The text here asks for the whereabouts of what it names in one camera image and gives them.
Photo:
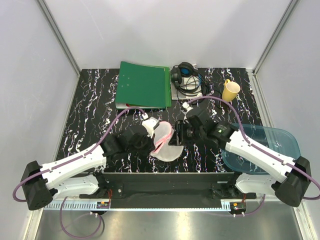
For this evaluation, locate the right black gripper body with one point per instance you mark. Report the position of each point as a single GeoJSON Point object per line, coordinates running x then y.
{"type": "Point", "coordinates": [186, 134]}

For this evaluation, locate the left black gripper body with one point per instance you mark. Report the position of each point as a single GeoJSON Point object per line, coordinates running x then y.
{"type": "Point", "coordinates": [144, 147]}

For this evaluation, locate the white pink mesh laundry bag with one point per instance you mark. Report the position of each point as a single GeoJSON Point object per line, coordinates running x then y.
{"type": "Point", "coordinates": [162, 136]}

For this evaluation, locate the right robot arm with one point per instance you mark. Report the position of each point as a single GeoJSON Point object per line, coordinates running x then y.
{"type": "Point", "coordinates": [289, 178]}

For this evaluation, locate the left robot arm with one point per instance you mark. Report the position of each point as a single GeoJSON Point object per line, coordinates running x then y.
{"type": "Point", "coordinates": [41, 184]}

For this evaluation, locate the grey book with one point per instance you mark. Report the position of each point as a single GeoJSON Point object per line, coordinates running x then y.
{"type": "Point", "coordinates": [186, 90]}

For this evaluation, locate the black blue headphones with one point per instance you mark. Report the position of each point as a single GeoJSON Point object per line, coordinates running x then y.
{"type": "Point", "coordinates": [183, 75]}

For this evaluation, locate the green folder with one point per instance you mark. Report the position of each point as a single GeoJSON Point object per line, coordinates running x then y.
{"type": "Point", "coordinates": [143, 86]}

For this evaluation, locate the yellow mug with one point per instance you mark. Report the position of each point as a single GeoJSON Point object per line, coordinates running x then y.
{"type": "Point", "coordinates": [230, 91]}

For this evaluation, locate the blue transparent plastic bin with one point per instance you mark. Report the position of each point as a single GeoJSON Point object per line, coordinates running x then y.
{"type": "Point", "coordinates": [278, 140]}

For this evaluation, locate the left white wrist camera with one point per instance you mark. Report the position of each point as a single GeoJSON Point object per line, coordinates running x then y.
{"type": "Point", "coordinates": [151, 125]}

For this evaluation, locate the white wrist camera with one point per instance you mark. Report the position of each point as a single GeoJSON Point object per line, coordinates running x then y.
{"type": "Point", "coordinates": [186, 108]}
{"type": "Point", "coordinates": [151, 125]}

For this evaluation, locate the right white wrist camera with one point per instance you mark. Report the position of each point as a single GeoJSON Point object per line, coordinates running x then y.
{"type": "Point", "coordinates": [186, 108]}

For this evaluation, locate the white slotted cable duct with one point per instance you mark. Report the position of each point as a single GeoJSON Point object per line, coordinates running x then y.
{"type": "Point", "coordinates": [72, 205]}

